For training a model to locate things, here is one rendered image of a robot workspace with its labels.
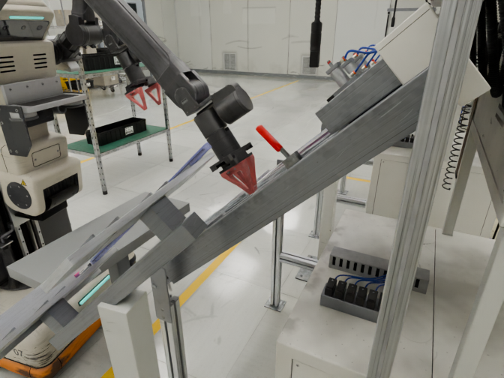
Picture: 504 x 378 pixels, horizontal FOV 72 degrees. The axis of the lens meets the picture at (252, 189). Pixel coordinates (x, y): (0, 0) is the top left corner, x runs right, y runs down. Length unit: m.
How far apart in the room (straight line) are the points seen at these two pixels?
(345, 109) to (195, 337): 1.34
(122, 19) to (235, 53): 9.86
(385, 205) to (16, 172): 1.82
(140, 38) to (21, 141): 0.63
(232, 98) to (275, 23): 9.42
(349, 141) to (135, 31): 0.49
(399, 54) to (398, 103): 0.07
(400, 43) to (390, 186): 1.64
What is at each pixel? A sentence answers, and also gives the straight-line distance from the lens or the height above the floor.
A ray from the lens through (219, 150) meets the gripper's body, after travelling 0.75.
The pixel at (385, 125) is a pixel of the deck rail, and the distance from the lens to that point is 0.55.
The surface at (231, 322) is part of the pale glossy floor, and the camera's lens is 1.75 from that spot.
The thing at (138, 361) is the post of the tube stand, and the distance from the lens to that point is 0.73.
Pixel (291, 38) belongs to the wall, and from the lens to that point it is 9.96.
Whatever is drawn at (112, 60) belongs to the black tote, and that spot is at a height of 1.01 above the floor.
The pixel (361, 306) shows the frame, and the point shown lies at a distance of 0.91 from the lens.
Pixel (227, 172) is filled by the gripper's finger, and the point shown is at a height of 0.97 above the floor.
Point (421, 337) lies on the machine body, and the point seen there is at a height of 0.62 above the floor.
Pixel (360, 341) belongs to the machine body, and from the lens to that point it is 0.88.
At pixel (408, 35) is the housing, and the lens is 0.55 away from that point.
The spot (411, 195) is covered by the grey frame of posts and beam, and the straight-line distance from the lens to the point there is 0.54.
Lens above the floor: 1.26
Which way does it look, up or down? 25 degrees down
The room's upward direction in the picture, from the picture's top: straight up
